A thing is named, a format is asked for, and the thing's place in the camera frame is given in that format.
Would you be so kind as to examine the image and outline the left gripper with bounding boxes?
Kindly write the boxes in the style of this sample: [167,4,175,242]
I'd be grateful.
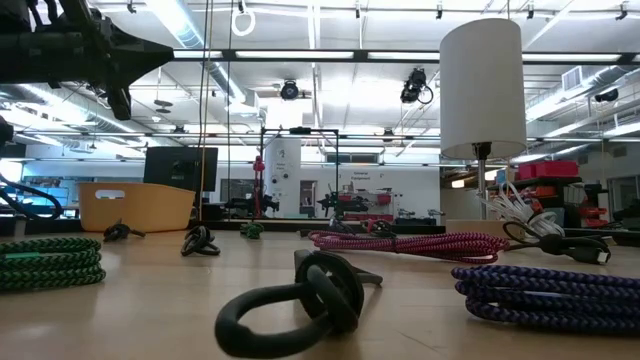
[59,0,174,121]

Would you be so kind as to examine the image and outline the thin black cable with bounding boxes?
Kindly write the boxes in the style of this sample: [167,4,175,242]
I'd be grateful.
[102,218,147,244]
[180,224,222,258]

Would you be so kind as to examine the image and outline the green braided cable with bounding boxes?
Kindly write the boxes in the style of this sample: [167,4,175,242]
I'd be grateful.
[0,236,107,293]
[239,221,265,240]

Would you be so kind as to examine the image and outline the red and black cable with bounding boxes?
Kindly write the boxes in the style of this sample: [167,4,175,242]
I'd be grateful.
[359,218,399,239]

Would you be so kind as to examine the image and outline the thick black cable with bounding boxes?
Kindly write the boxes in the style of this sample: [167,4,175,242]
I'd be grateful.
[214,248,384,360]

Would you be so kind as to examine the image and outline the pink braided cable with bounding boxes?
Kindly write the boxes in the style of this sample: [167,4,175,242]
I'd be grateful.
[307,229,511,265]

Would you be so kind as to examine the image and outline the purple braided cable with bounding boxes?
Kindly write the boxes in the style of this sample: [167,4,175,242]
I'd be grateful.
[450,264,640,336]

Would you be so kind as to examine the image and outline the black cable with plug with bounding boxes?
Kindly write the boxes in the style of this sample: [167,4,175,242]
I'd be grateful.
[502,219,612,265]

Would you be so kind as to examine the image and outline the black monitor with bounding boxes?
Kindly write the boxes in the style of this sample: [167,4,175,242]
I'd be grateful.
[143,146,220,194]

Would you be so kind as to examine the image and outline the yellow plastic bin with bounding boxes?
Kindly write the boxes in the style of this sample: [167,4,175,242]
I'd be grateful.
[77,181,197,234]

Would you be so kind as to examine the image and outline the red stand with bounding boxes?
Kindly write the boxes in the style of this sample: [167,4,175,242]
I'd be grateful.
[252,154,266,221]

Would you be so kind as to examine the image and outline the black overhead light bar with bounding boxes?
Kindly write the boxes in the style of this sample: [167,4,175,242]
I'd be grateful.
[169,48,640,65]

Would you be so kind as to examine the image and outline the white shade table lamp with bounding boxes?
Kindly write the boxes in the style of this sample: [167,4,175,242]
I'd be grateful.
[439,18,528,240]

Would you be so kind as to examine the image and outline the red storage bins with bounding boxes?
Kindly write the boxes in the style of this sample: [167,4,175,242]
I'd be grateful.
[517,159,580,181]

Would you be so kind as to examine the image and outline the black shelf rack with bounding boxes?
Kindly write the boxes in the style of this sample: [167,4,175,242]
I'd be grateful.
[487,174,609,231]

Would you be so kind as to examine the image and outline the silver ceiling duct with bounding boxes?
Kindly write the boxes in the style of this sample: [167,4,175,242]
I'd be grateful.
[144,0,249,104]

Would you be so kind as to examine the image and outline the white hanging ring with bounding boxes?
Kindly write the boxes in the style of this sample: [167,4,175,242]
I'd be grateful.
[230,7,257,38]

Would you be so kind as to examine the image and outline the yellow hanging cord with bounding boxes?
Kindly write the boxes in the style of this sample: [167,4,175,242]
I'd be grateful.
[198,0,215,222]

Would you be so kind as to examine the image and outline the black cable loop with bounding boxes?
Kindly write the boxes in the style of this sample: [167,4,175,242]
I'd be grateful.
[0,174,65,221]

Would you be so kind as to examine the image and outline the black background frame rig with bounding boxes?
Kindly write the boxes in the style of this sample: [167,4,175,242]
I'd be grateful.
[258,126,341,221]

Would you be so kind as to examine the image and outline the white lamp cord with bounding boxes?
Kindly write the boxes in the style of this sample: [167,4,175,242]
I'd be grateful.
[477,180,566,239]

